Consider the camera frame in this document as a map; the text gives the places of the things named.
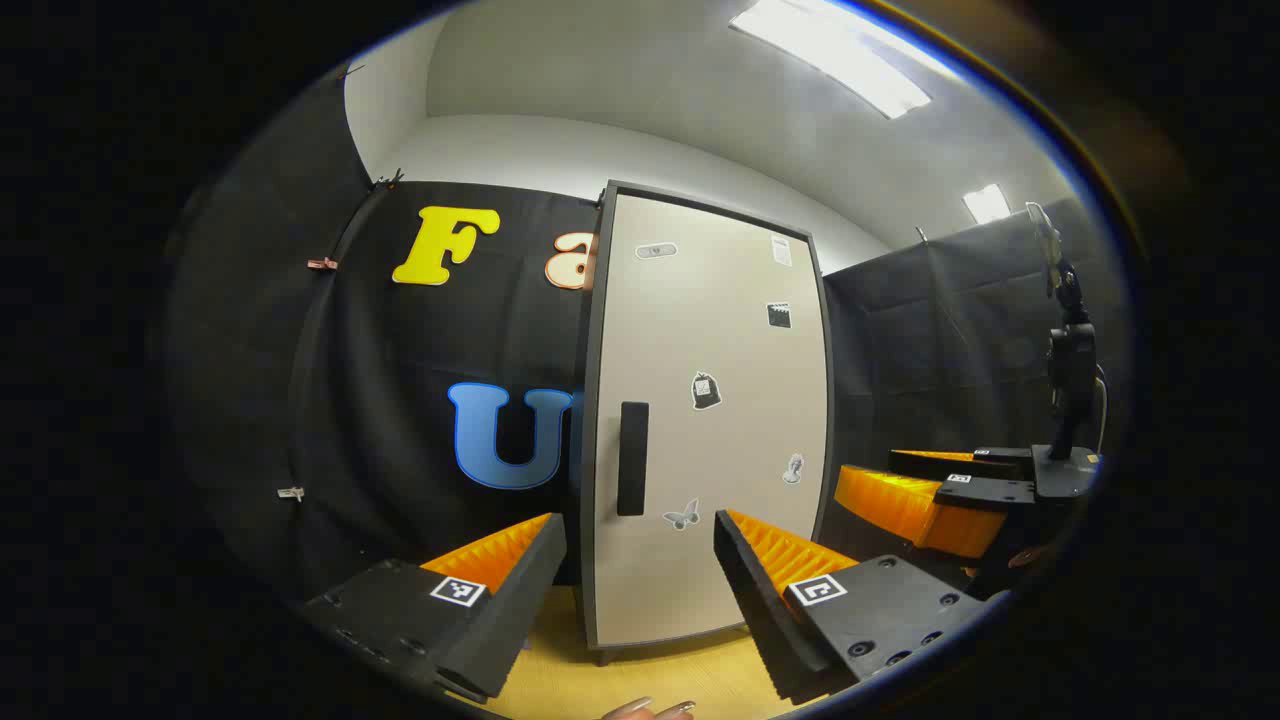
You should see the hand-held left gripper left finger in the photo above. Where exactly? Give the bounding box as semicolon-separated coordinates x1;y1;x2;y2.
300;513;567;701

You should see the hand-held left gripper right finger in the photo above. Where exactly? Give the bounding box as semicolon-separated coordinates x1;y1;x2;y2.
714;508;986;706

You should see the long ceiling light panel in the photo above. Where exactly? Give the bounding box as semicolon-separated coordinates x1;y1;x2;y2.
730;0;933;120

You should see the small ceiling light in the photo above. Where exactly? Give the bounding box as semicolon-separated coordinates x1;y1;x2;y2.
963;184;1012;225

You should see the grey cabinet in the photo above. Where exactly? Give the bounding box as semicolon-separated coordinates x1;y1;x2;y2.
578;180;836;667

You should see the black door handle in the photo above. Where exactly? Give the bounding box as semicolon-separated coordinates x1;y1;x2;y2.
617;402;650;517

